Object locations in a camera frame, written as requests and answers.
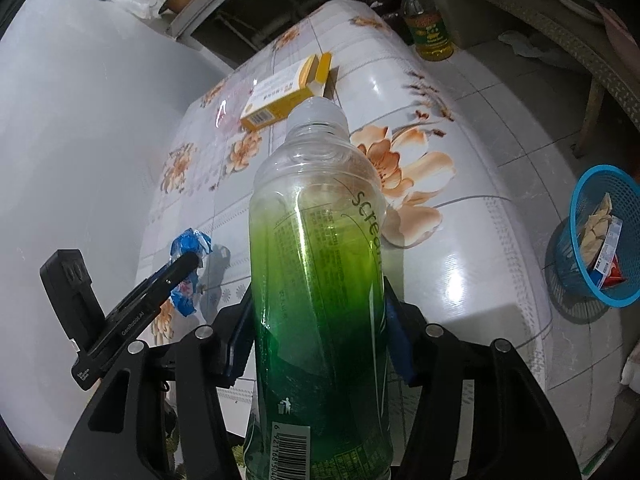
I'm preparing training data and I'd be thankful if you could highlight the blue wrapper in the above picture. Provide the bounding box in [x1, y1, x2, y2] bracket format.
[170, 228, 213, 318]

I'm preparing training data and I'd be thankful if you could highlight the green drink plastic bottle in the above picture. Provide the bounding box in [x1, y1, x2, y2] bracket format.
[244, 97, 393, 479]

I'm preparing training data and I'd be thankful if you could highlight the beige paper napkin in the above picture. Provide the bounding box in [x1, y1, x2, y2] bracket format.
[579, 193, 613, 269]

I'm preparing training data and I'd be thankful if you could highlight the blue white carton box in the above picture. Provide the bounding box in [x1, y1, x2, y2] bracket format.
[589, 217, 623, 289]

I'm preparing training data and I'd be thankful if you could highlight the red snack package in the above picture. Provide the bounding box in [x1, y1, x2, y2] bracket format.
[602, 256, 626, 288]

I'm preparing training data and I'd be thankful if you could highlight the floral tablecloth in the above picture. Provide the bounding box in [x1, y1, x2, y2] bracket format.
[134, 0, 554, 453]

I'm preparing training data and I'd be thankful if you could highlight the yellow white cardboard box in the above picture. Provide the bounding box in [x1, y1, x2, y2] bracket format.
[240, 52, 332, 131]

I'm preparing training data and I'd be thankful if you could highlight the blue plastic mesh basket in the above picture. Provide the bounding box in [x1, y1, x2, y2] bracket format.
[554, 165, 639, 308]

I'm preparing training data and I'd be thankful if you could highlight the yellow cooking oil bottle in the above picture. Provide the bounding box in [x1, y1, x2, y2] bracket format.
[400, 0, 454, 62]

